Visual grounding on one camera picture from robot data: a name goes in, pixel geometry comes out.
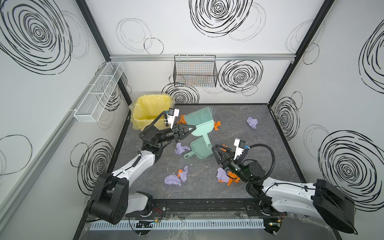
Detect orange paper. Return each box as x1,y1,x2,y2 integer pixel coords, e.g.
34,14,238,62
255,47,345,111
227,172,241,186

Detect purple paper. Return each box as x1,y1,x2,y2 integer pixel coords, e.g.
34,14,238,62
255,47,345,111
217,168,230,183
175,143,191,155
164,175,182,186

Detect green dustpan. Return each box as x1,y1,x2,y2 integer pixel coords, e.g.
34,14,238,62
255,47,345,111
183,137,213,160

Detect green hand brush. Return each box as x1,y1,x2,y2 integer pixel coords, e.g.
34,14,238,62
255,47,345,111
185,107,215,149

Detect orange paper scraps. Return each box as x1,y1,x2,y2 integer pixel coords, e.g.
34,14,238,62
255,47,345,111
214,121,222,131

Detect orange paper scrap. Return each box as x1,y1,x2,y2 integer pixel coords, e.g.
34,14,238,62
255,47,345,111
177,115,187,125

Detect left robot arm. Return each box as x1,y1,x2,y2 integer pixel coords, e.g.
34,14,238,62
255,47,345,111
83,124,196,225

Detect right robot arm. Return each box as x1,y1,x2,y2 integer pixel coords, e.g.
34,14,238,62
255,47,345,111
212,141,358,235

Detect cream trash bin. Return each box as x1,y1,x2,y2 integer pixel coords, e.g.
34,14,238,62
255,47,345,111
140,121,169,131

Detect yellow plastic bin liner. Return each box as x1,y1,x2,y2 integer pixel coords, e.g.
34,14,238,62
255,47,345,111
129,94,175,131

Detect purple paper ball back right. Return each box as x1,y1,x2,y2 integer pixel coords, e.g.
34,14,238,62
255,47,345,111
247,117,258,129

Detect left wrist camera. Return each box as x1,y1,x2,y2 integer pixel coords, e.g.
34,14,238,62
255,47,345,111
164,108,180,129

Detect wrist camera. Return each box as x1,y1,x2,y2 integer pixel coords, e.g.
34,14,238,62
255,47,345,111
164,108,180,129
234,139,249,160

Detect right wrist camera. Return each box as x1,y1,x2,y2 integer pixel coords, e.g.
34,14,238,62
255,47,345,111
234,139,249,160

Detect black front rail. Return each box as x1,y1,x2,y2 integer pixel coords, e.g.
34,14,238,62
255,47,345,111
125,197,271,215

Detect black wire basket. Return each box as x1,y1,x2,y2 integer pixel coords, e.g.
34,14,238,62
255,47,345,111
173,60,219,88

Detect white wire shelf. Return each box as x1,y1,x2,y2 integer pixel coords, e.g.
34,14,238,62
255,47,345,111
74,62,124,123

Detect aluminium wall rail back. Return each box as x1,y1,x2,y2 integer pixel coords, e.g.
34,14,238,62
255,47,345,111
110,53,296,62

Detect aluminium wall rail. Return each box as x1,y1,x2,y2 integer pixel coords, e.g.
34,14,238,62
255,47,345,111
110,53,296,62
0,64,109,224

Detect white slotted cable duct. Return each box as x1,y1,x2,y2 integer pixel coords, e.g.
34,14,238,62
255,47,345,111
90,219,265,231

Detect aluminium wall rail left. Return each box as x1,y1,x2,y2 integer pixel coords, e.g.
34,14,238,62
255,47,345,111
0,64,109,224

